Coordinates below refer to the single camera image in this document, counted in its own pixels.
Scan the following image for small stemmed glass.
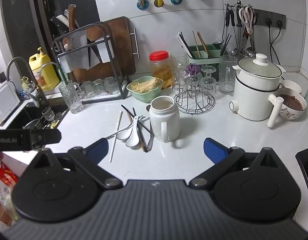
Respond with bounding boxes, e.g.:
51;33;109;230
42;107;55;123

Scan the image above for white ceramic jar mug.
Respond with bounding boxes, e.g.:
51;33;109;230
149;95;181;143

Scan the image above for pale wooden chopstick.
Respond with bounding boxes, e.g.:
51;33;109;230
192;31;201;58

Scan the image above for black wall power strip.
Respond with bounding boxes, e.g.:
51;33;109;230
252;9;287;29

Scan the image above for small white cutting board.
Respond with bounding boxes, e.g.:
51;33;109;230
98;38;112;63

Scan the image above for black power cable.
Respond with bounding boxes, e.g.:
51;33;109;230
266;17;274;55
269;19;284;65

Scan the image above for white-handled kitchen scissors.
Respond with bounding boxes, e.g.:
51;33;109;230
239;6;254;34

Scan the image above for red printed packet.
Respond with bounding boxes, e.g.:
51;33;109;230
0;160;21;230

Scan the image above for white electric cooking pot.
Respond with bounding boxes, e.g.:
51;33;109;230
229;53;286;128

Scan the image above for green plastic basket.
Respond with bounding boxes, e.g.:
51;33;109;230
126;76;164;103

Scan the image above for glass jar with purple lid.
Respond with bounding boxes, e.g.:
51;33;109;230
185;64;202;90

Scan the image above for long white chopstick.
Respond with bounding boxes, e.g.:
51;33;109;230
177;33;194;57
175;34;192;58

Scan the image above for black utensil hanging stand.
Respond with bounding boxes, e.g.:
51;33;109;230
224;1;256;13

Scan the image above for wooden-handled knife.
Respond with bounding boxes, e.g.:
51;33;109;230
68;4;77;32

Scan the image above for black induction cooktop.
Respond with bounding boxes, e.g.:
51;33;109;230
295;147;308;193

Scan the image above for tall textured glass mug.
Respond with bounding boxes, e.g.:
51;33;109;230
218;55;238;95
170;52;189;80
58;79;84;114

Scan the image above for patterned ceramic bowl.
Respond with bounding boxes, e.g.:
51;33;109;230
276;87;307;121

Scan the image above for flat black chopstick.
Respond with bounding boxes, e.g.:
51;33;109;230
179;32;195;55

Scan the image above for chrome kitchen faucet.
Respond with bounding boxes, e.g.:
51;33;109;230
6;57;41;108

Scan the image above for black sink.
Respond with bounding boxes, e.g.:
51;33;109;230
4;100;69;133

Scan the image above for yellow detergent bottle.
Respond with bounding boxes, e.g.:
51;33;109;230
28;47;60;92

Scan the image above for slim curved tap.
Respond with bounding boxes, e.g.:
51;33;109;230
40;62;67;84

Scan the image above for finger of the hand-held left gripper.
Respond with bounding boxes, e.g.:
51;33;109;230
20;129;62;152

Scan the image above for set of hanging steel utensils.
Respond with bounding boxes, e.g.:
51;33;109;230
222;5;258;58

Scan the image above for textured steel cleaver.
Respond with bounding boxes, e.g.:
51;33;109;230
69;30;91;70

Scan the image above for black-handled knife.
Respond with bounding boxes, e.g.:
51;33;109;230
49;16;69;34

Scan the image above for wire glass drying rack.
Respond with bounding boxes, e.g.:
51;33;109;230
172;72;215;115

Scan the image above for pile of pale thin sticks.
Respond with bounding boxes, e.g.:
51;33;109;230
130;78;162;92

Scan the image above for plain steel cleaver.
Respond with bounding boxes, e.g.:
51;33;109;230
87;31;102;68

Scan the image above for thin black chopstick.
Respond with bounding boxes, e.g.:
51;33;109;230
220;34;230;55
222;34;232;54

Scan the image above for steel bar handle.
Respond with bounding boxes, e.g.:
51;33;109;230
130;27;140;59

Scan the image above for white knife blade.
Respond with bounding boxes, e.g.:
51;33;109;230
58;55;71;73

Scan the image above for white appliance box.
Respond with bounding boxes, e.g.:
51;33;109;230
0;81;21;124

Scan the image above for wooden cutting board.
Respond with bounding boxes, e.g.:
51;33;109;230
71;16;137;83

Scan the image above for green utensil holder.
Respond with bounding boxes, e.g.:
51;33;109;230
186;44;223;67

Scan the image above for brown wooden chopstick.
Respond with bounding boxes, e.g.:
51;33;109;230
197;32;210;55

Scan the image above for white ceramic bowl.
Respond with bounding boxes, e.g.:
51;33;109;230
281;79;303;94

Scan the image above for copper long-handled spoon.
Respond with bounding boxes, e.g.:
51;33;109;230
146;104;155;152

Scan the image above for white ceramic spoon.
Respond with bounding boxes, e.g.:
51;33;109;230
116;116;141;141
125;116;150;148

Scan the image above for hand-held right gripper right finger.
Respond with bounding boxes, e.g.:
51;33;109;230
189;137;279;190

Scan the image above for clear glass goblet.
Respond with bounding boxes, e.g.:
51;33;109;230
201;65;217;97
174;66;192;95

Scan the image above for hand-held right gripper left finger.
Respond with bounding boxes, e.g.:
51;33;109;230
31;137;124;189

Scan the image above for small clear drinking glass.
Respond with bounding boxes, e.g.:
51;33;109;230
93;79;106;95
81;80;96;97
104;77;119;94

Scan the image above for black dish rack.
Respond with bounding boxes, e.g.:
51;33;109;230
52;21;128;100

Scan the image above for white drip tray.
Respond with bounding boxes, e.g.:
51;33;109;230
80;82;127;103

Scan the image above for clear jar with red lid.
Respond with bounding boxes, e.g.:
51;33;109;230
149;51;174;89

